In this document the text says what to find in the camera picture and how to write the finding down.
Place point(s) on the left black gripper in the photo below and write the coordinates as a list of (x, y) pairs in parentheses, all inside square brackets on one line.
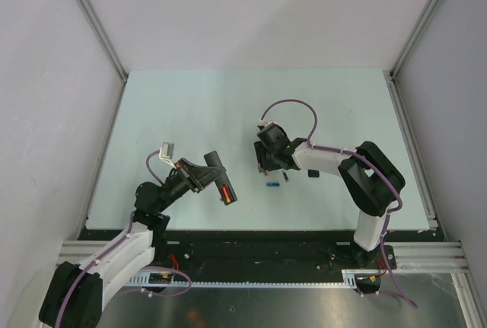
[(197, 176)]

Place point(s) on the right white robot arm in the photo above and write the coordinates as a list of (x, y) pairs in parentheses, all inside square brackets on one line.
[(373, 182)]

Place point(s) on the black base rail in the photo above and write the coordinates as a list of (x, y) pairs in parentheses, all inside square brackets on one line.
[(266, 257)]

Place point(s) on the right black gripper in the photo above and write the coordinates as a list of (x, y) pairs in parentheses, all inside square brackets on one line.
[(262, 163)]

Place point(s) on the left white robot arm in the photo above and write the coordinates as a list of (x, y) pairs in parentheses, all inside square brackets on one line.
[(79, 292)]

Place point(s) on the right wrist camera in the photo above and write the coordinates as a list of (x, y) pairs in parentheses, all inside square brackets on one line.
[(262, 123)]

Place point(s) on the aluminium base extrusion rail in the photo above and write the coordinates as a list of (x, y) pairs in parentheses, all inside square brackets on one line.
[(413, 257)]

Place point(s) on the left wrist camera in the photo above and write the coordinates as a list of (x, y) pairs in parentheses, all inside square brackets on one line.
[(166, 153)]

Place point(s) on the right aluminium frame post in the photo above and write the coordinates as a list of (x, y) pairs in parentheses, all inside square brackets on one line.
[(419, 28)]

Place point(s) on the black battery cover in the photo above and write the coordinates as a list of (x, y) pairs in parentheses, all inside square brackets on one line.
[(313, 173)]

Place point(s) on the black remote control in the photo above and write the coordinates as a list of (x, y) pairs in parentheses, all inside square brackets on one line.
[(223, 183)]

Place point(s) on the left aluminium frame post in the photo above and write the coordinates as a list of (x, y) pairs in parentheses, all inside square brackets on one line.
[(87, 9)]

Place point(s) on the aluminium frame post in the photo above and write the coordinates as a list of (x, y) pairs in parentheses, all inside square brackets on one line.
[(87, 9), (419, 28)]

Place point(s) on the red orange battery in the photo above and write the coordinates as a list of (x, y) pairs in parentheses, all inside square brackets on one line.
[(227, 195)]

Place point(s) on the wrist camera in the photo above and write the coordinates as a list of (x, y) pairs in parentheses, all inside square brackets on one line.
[(262, 123), (166, 153)]

